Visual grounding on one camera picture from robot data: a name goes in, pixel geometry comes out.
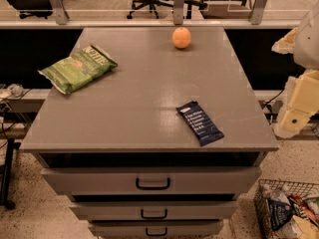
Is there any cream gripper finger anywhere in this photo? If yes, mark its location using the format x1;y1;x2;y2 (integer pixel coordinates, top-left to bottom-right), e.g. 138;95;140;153
273;108;313;138

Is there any dark blue rxbar wrapper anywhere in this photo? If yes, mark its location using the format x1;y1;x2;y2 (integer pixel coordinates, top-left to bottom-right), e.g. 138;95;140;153
176;101;224;146

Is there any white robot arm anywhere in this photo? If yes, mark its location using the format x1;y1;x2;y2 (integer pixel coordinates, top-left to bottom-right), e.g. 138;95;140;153
271;2;319;138

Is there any red snack bag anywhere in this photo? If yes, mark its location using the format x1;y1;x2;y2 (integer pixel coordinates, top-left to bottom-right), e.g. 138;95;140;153
288;194;319;225

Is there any dark blue snack bag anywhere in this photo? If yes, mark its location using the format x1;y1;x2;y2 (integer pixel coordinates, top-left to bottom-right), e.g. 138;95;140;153
268;200;293;231

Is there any grey drawer cabinet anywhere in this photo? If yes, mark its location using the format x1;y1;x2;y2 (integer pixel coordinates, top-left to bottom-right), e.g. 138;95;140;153
22;27;278;239

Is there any orange fruit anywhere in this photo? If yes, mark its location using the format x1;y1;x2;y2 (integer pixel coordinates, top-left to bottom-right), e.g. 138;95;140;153
172;27;191;49

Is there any black office chair centre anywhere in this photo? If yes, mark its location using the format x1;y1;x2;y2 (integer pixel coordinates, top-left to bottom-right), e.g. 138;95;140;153
127;0;173;19

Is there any green chip bag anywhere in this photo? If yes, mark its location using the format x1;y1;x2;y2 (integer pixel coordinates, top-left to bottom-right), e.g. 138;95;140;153
39;45;118;95

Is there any black stand left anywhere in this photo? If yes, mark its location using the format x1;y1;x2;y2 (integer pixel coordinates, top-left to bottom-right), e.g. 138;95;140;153
0;138;21;210

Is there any black power cable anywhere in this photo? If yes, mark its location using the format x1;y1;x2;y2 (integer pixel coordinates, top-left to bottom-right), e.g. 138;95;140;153
260;68;305;111

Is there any wire basket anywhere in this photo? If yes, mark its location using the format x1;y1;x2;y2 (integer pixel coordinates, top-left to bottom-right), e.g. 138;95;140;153
254;179;319;239

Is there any bottom drawer black handle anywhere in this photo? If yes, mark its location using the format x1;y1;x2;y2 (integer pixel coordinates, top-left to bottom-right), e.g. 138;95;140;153
145;227;167;237

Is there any drawer black handle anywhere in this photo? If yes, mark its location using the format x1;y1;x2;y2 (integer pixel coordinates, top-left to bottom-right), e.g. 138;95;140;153
136;178;170;190
140;209;167;220
145;227;167;237

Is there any top drawer black handle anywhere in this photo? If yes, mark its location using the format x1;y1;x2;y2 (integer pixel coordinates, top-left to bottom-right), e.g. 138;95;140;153
136;178;170;190

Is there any middle drawer black handle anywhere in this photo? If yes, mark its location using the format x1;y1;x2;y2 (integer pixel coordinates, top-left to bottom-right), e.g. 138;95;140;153
140;209;167;220

